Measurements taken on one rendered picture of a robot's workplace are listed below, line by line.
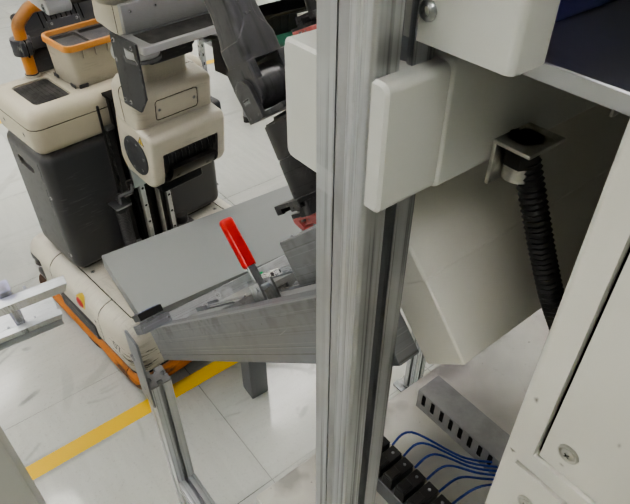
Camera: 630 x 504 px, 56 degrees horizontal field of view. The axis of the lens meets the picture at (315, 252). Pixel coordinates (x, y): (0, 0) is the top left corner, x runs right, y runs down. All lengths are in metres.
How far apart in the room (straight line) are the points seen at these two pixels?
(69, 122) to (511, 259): 1.39
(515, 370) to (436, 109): 0.91
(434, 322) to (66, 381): 1.71
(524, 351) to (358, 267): 0.90
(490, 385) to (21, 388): 1.44
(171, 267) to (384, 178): 1.12
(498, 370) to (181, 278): 0.69
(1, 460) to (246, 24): 0.68
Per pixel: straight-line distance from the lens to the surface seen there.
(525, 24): 0.24
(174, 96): 1.49
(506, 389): 1.13
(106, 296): 1.83
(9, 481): 1.02
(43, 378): 2.06
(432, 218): 0.40
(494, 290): 0.42
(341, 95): 0.28
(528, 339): 1.23
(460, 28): 0.26
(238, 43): 0.79
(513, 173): 0.35
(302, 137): 0.32
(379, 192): 0.29
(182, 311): 1.08
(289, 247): 0.56
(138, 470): 1.77
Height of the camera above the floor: 1.48
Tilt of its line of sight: 40 degrees down
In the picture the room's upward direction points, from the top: straight up
